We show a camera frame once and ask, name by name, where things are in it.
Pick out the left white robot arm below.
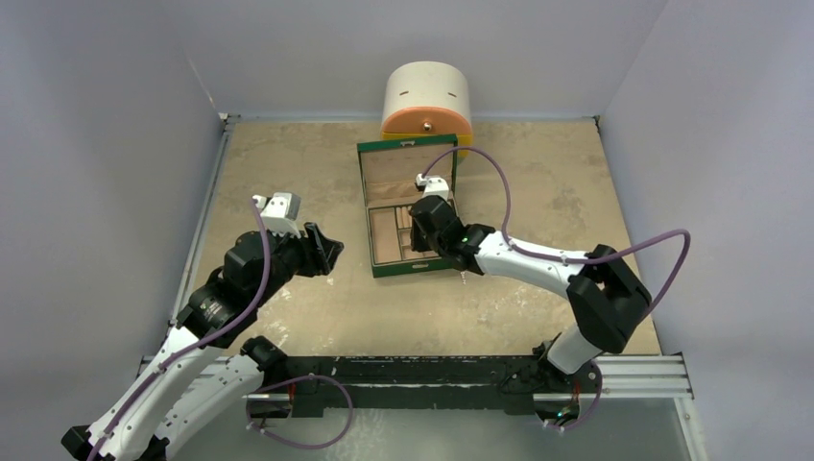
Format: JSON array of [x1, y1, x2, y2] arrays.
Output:
[[60, 223, 344, 460]]

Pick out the aluminium frame rail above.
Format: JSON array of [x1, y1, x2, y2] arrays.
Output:
[[168, 113, 242, 327]]

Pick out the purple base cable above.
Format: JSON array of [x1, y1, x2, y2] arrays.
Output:
[[541, 375, 606, 434], [245, 375, 353, 451]]

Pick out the green jewelry box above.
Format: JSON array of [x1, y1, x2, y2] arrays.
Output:
[[356, 134, 459, 279]]

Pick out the white orange round drawer box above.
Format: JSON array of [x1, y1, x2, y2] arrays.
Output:
[[380, 61, 474, 145]]

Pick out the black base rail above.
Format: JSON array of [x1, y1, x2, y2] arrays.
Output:
[[259, 354, 601, 422]]

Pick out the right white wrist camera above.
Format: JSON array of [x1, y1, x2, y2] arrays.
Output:
[[415, 173, 452, 202]]

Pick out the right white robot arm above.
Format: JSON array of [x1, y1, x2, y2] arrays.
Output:
[[410, 196, 652, 391]]

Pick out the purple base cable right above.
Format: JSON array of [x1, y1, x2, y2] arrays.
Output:
[[541, 375, 606, 434]]

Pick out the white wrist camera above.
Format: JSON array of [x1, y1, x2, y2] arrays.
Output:
[[252, 191, 301, 238], [415, 173, 452, 202]]

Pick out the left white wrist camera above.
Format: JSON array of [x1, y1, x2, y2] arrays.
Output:
[[252, 191, 301, 238]]

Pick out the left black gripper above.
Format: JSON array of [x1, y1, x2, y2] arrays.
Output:
[[251, 221, 342, 306]]

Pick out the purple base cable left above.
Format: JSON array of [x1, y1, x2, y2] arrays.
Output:
[[245, 375, 353, 451]]

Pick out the green jewelry tray insert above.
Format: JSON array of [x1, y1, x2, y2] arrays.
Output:
[[369, 206, 438, 266]]

